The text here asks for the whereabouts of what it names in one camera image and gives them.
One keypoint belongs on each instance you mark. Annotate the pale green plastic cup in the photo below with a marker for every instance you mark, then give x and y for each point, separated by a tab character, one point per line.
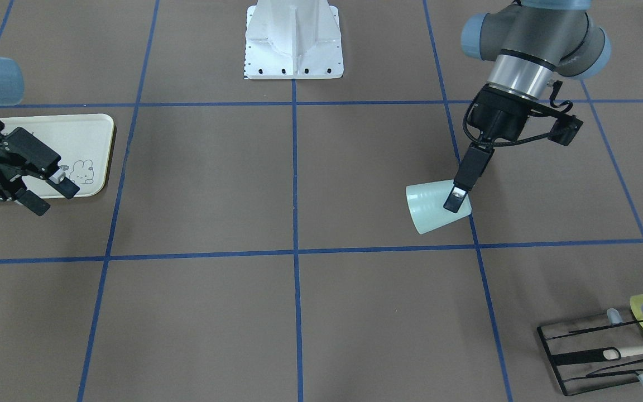
436	204

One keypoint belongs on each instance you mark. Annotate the wooden rack handle dowel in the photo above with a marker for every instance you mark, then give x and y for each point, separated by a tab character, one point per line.
611	354

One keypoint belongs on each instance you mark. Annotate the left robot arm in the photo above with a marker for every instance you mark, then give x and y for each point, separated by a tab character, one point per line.
528	42

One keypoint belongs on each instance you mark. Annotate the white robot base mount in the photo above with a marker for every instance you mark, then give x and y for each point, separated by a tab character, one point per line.
293	40

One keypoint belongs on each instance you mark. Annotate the white rabbit serving tray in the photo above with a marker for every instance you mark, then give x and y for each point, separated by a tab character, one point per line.
84	142

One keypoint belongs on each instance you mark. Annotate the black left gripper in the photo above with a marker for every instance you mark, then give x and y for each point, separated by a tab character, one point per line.
499	118

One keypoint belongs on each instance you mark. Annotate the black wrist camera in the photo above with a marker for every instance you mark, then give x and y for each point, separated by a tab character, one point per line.
565	130

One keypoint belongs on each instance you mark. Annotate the black wire cup rack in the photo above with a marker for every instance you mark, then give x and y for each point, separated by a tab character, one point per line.
573	350

